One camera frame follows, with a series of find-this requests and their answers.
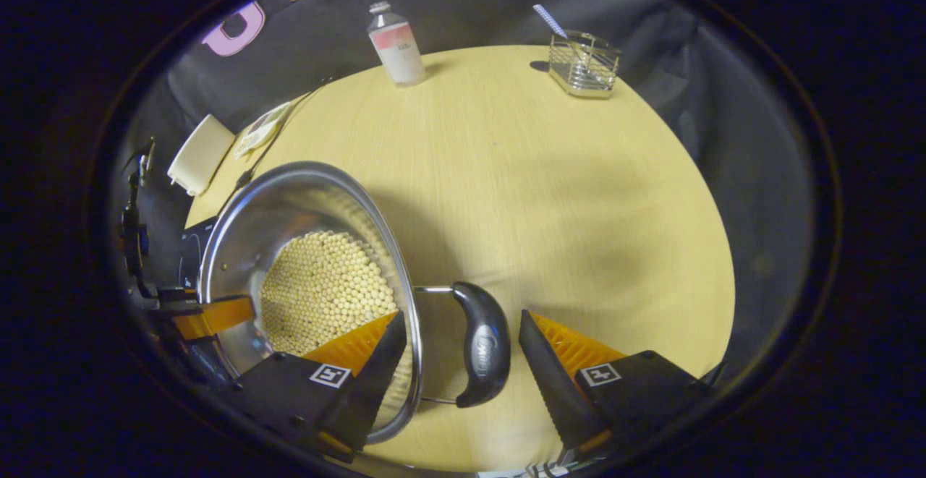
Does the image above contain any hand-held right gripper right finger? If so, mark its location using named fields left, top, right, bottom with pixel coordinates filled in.
left=518, top=310, right=713, bottom=457

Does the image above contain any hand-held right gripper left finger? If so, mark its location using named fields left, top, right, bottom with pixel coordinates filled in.
left=230, top=310, right=408, bottom=464

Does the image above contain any black induction cooktop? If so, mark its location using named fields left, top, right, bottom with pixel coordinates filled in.
left=177, top=218, right=218, bottom=291

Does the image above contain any stainless steel pot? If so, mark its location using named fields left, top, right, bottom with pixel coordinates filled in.
left=197, top=161, right=512, bottom=445

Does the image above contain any white toaster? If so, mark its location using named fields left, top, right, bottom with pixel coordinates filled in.
left=167, top=114, right=237, bottom=197

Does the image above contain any pile of yellow soybeans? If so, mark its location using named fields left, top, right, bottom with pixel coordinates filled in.
left=259, top=230, right=399, bottom=357

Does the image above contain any white divided bean dish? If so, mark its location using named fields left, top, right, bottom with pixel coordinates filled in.
left=233, top=101, right=294, bottom=159

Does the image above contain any clear square holder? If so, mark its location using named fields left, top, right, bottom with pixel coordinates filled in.
left=548, top=30, right=621, bottom=98

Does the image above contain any small pink label bottle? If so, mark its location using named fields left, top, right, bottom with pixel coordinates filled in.
left=367, top=1, right=428, bottom=87

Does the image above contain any striped straw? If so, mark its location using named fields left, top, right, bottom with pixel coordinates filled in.
left=533, top=4, right=588, bottom=59

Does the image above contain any black power cable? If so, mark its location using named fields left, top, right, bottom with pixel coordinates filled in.
left=217, top=77, right=335, bottom=211

